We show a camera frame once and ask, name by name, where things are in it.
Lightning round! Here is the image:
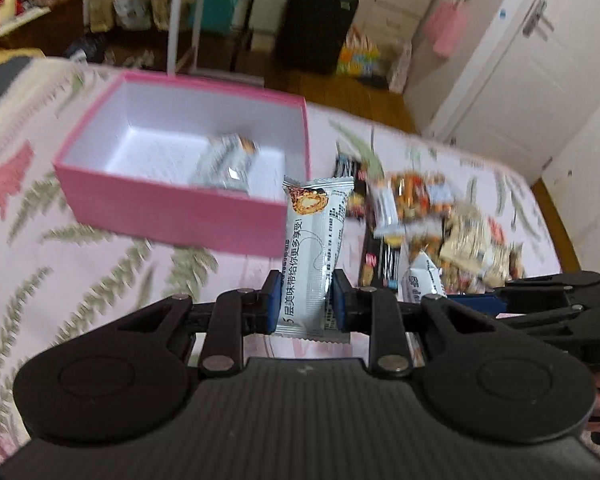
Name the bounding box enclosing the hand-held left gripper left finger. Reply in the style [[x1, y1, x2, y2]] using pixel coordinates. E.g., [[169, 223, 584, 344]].
[[115, 270, 283, 381]]

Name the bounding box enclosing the white door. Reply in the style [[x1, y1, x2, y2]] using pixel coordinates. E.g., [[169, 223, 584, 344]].
[[422, 0, 600, 151]]

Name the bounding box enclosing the beige snack packet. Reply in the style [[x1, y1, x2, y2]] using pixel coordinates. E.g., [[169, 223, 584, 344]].
[[439, 204, 525, 293]]

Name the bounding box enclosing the wooden bed frame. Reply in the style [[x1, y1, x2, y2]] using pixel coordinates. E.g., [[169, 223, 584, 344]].
[[530, 177, 582, 275]]

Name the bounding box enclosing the white plastic bag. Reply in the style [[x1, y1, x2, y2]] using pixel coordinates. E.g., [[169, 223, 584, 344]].
[[386, 40, 415, 95]]

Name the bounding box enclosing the dark wooden cabinet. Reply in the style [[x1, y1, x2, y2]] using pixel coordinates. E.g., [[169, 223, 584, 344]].
[[0, 0, 88, 58]]

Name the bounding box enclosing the teal bag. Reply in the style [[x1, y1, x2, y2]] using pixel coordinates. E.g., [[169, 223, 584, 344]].
[[187, 0, 246, 33]]

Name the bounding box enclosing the grey yellow blanket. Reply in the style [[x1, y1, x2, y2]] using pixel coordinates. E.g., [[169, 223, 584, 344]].
[[0, 47, 47, 118]]

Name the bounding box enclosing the floral bed sheet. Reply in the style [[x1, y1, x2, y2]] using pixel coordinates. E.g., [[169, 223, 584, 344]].
[[0, 57, 563, 466]]

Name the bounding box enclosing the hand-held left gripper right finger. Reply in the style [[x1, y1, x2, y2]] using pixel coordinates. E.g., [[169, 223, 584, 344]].
[[331, 269, 498, 380]]

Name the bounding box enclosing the colourful carton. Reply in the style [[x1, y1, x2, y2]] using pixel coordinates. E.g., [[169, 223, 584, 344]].
[[336, 27, 381, 77]]

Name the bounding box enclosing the brown paper bag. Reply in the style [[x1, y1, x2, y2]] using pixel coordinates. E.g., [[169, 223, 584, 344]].
[[86, 0, 126, 33]]

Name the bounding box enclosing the silver snack packet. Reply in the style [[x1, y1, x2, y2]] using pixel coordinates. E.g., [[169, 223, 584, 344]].
[[371, 180, 400, 240], [190, 133, 258, 196], [275, 176, 355, 345], [401, 251, 447, 306]]

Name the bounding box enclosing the white metal stand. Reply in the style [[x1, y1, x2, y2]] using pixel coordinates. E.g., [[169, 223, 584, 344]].
[[166, 0, 266, 86]]

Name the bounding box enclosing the pink cardboard box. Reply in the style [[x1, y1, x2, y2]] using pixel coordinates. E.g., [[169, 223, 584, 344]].
[[52, 71, 312, 257]]

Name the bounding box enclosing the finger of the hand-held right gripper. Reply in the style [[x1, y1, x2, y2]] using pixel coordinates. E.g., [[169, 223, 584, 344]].
[[497, 271, 600, 303], [447, 295, 588, 341]]

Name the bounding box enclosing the pink hanging bag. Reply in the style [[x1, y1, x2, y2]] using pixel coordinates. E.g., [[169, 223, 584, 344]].
[[422, 0, 476, 58]]

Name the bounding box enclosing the black suitcase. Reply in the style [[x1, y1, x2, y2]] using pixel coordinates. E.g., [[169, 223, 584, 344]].
[[275, 0, 359, 75]]

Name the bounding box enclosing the grey printed bag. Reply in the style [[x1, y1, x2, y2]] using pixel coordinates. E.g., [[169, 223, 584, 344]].
[[111, 0, 153, 32]]

